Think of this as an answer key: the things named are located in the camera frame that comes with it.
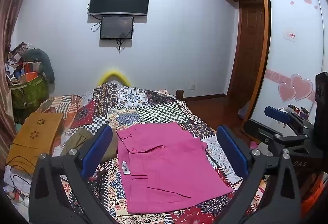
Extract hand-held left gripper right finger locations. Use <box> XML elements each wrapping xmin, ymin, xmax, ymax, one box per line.
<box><xmin>210</xmin><ymin>125</ymin><xmax>301</xmax><ymax>224</ymax></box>

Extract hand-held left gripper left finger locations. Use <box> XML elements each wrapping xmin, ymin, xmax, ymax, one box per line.
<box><xmin>29</xmin><ymin>125</ymin><xmax>114</xmax><ymax>224</ymax></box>

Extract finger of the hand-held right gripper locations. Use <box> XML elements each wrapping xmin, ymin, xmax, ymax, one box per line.
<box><xmin>264</xmin><ymin>106</ymin><xmax>317</xmax><ymax>135</ymax></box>
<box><xmin>243</xmin><ymin>119</ymin><xmax>312</xmax><ymax>151</ymax></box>

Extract pink pants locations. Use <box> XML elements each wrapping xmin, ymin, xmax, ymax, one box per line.
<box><xmin>116</xmin><ymin>122</ymin><xmax>234</xmax><ymax>198</ymax></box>

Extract olive pants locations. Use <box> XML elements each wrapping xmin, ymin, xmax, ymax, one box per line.
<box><xmin>60</xmin><ymin>128</ymin><xmax>119</xmax><ymax>163</ymax></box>

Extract pink heart stickers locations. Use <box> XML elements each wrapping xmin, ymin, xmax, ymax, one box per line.
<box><xmin>278</xmin><ymin>74</ymin><xmax>315</xmax><ymax>103</ymax></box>

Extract orange striped quilt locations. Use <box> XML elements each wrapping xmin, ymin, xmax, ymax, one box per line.
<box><xmin>38</xmin><ymin>94</ymin><xmax>83</xmax><ymax>127</ymax></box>

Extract bamboo lap desk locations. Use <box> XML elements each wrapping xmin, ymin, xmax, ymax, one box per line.
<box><xmin>6</xmin><ymin>112</ymin><xmax>64</xmax><ymax>174</ymax></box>

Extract wooden door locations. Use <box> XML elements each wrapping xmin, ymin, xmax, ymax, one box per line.
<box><xmin>227</xmin><ymin>1</ymin><xmax>265</xmax><ymax>98</ymax></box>

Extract patchwork printed blanket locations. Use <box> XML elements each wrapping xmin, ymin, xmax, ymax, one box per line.
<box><xmin>38</xmin><ymin>82</ymin><xmax>269</xmax><ymax>224</ymax></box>

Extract yellow foam arc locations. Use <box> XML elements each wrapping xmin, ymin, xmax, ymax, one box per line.
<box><xmin>97</xmin><ymin>68</ymin><xmax>132</xmax><ymax>86</ymax></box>

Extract green storage box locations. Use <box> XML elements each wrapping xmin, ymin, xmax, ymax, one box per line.
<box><xmin>10</xmin><ymin>75</ymin><xmax>50</xmax><ymax>117</ymax></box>

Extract white wardrobe sliding door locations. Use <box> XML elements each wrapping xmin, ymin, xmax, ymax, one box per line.
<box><xmin>250</xmin><ymin>0</ymin><xmax>328</xmax><ymax>133</ymax></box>

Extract orange box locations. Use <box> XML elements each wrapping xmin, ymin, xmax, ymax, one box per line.
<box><xmin>20</xmin><ymin>72</ymin><xmax>39</xmax><ymax>81</ymax></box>

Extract grey plush pillow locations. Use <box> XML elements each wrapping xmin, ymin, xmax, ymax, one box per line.
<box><xmin>22</xmin><ymin>48</ymin><xmax>55</xmax><ymax>83</ymax></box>

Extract pile of papers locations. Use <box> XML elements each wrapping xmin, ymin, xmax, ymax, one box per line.
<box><xmin>5</xmin><ymin>42</ymin><xmax>34</xmax><ymax>81</ymax></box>

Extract striped brown curtain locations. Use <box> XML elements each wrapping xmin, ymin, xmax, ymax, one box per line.
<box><xmin>0</xmin><ymin>0</ymin><xmax>39</xmax><ymax>163</ymax></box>

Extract thin black cables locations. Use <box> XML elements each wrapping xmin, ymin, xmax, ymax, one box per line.
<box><xmin>5</xmin><ymin>155</ymin><xmax>35</xmax><ymax>201</ymax></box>

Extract looped black monitor cable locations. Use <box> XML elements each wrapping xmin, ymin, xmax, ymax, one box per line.
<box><xmin>91</xmin><ymin>15</ymin><xmax>102</xmax><ymax>33</ymax></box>

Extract small black wall monitor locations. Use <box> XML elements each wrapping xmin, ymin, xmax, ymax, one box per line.
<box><xmin>100</xmin><ymin>16</ymin><xmax>134</xmax><ymax>40</ymax></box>

